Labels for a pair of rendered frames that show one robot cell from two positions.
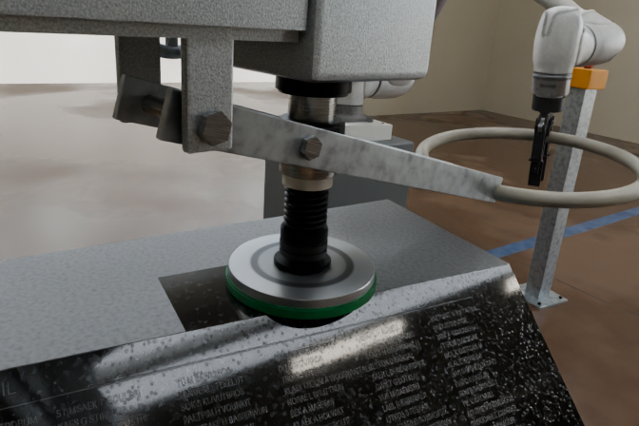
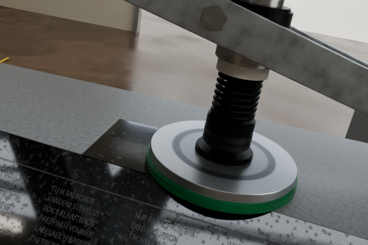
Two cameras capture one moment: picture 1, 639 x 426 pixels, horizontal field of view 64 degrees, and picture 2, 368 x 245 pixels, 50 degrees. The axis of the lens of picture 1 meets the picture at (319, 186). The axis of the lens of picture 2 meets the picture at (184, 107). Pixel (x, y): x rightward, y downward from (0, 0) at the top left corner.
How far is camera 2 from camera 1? 0.36 m
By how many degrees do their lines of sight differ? 38
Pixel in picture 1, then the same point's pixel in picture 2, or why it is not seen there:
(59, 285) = (62, 97)
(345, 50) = not seen: outside the picture
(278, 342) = (145, 203)
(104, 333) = (39, 130)
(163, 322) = (78, 142)
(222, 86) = not seen: outside the picture
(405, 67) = not seen: outside the picture
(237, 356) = (106, 194)
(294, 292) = (178, 165)
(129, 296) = (86, 120)
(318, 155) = (219, 29)
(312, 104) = not seen: outside the picture
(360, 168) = (287, 66)
